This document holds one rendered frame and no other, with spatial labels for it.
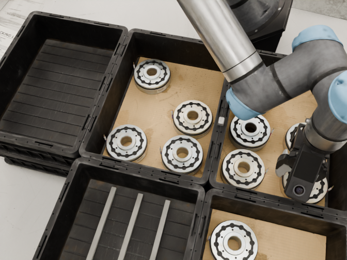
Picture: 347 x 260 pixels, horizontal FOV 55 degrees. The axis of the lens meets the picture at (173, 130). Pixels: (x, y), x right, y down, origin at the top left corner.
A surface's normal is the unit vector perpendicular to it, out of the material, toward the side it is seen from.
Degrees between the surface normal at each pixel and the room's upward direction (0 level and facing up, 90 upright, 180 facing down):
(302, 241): 0
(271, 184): 0
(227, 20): 32
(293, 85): 64
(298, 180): 27
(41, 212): 0
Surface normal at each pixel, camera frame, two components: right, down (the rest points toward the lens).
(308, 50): -0.72, -0.33
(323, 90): -0.91, -0.04
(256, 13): -0.10, 0.44
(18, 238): -0.02, -0.47
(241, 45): 0.29, -0.03
